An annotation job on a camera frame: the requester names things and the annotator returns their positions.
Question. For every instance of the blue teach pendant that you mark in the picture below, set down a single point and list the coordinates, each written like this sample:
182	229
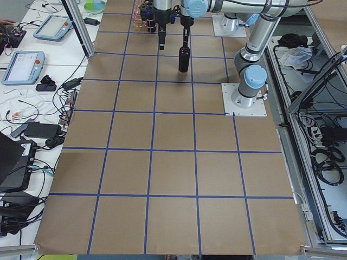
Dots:
53	28
24	68

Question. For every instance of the black power adapter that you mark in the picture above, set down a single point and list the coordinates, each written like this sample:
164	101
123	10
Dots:
91	21

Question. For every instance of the aluminium frame post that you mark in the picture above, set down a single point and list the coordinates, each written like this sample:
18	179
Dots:
74	14

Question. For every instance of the copper wire wine basket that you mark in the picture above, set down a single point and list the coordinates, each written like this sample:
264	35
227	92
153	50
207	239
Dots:
138	24

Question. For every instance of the green glass bowl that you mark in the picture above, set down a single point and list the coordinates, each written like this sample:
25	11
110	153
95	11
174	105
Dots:
94	6

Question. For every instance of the lower blue teach pendant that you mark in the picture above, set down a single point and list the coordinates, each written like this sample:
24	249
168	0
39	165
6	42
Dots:
24	68

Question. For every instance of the upper blue teach pendant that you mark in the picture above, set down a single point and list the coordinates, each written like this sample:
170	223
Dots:
53	28

